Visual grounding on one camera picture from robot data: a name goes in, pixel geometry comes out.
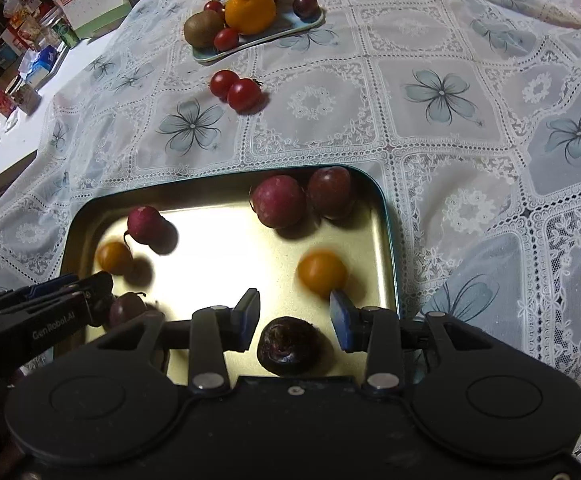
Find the large red radish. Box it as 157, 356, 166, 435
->
249, 175, 307, 229

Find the brown kiwi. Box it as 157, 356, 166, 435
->
184, 9, 226, 49

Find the golden metal tray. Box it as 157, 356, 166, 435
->
63, 164, 401, 387

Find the blue tissue box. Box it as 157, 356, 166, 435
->
18, 45, 66, 86

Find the green drink can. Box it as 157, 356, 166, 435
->
55, 22, 81, 50

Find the small red radish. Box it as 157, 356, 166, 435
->
123, 205, 167, 256

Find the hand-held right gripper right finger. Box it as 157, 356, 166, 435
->
329, 288, 492, 392

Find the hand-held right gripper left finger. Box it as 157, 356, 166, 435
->
85, 288, 262, 392

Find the dark water chestnut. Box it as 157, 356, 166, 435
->
257, 316, 323, 376

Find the desk calendar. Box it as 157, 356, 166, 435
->
52, 0, 138, 41

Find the orange cherry tomato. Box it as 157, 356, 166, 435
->
95, 241, 134, 276
297, 250, 348, 295

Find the light blue plate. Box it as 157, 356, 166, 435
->
190, 0, 326, 65

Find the brown glass jar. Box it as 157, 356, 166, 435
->
13, 82, 41, 115

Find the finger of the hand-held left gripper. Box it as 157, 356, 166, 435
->
18, 271, 114, 327
0, 274, 80, 311

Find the reddish plum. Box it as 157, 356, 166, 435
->
307, 166, 356, 220

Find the large orange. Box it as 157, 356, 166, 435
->
224, 0, 277, 35

